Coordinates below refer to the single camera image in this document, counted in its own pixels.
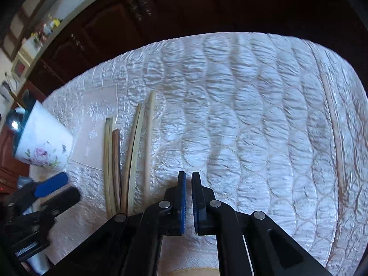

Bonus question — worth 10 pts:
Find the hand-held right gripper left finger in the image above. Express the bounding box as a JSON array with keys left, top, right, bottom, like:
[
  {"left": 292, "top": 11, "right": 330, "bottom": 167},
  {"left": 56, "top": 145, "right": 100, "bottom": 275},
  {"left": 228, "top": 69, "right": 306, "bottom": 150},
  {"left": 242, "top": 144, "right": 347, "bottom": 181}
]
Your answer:
[{"left": 52, "top": 171, "right": 190, "bottom": 276}]

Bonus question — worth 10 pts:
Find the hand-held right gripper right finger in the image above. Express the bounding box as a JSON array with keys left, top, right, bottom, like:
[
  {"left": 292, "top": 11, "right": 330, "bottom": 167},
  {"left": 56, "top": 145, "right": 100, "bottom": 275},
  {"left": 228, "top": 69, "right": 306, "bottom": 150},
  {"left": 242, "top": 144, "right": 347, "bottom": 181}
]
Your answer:
[{"left": 191, "top": 171, "right": 334, "bottom": 276}]

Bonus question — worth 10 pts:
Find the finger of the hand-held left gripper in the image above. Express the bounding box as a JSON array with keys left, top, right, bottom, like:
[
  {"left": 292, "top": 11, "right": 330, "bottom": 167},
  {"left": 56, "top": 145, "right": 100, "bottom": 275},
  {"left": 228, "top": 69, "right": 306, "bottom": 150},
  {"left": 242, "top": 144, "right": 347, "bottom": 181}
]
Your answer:
[
  {"left": 16, "top": 172, "right": 69, "bottom": 207},
  {"left": 40, "top": 186, "right": 81, "bottom": 216}
]

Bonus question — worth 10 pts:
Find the white floral utensil holder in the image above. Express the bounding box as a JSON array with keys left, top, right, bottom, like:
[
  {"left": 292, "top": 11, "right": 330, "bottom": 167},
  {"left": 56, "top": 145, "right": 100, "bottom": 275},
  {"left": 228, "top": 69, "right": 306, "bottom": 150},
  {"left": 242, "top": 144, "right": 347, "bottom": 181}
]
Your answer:
[{"left": 11, "top": 90, "right": 74, "bottom": 171}]

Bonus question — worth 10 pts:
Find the light round wooden chopstick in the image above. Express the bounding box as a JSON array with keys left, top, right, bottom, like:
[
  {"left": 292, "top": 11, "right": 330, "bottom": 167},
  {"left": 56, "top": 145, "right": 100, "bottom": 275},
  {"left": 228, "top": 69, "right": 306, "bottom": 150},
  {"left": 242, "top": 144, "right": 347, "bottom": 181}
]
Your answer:
[{"left": 144, "top": 90, "right": 156, "bottom": 207}]

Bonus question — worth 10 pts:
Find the white quilted tablecloth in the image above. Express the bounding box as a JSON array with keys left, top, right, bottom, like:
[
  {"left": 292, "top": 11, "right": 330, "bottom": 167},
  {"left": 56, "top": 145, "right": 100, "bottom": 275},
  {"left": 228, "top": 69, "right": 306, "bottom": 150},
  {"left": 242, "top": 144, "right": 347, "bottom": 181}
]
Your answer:
[{"left": 29, "top": 32, "right": 368, "bottom": 276}]

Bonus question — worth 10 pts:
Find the cream microwave oven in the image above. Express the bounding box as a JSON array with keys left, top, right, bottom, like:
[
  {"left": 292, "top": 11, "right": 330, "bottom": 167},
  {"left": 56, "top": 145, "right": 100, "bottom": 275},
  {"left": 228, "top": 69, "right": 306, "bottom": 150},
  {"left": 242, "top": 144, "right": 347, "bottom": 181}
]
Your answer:
[{"left": 11, "top": 39, "right": 42, "bottom": 79}]

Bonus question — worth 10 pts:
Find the cluster of condiment bottles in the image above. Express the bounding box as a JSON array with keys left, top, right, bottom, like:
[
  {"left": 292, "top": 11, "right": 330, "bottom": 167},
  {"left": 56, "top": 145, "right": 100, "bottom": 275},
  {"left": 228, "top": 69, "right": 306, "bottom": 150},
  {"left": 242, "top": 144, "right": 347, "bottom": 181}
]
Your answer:
[{"left": 30, "top": 14, "right": 62, "bottom": 45}]

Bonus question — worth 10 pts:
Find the grey stone countertop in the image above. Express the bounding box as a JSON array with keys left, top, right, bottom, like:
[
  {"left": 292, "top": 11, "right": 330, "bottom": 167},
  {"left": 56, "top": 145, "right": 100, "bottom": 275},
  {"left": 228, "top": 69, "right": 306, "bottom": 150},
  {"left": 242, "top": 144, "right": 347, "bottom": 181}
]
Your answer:
[{"left": 6, "top": 0, "right": 161, "bottom": 98}]

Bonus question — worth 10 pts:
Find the dark wooden base cabinet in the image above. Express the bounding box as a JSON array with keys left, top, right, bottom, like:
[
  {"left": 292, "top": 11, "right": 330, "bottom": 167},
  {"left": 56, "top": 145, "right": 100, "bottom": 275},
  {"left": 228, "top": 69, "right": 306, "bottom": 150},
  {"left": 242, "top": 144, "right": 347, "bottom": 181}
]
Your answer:
[{"left": 29, "top": 0, "right": 360, "bottom": 87}]

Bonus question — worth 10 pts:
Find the wooden wall cabinet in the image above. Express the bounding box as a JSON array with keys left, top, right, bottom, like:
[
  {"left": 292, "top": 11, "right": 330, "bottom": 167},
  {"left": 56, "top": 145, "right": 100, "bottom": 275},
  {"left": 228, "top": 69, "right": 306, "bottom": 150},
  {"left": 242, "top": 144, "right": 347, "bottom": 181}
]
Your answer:
[{"left": 0, "top": 0, "right": 69, "bottom": 61}]

